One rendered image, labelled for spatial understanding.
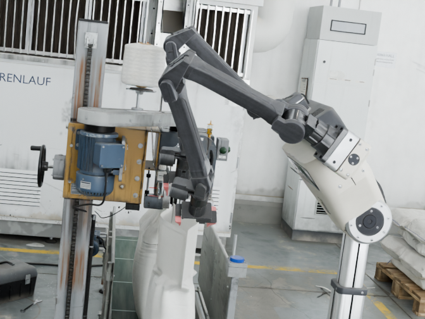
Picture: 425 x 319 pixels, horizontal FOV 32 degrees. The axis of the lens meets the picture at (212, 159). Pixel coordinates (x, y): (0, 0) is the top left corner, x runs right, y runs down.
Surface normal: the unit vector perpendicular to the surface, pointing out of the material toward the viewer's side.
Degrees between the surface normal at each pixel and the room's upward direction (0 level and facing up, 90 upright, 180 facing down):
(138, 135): 90
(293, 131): 119
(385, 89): 90
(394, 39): 90
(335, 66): 90
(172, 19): 44
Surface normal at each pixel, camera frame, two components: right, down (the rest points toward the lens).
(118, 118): 0.71, 0.19
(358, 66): 0.12, 0.17
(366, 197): 0.40, 0.59
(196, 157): -0.19, 0.55
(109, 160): 0.53, 0.19
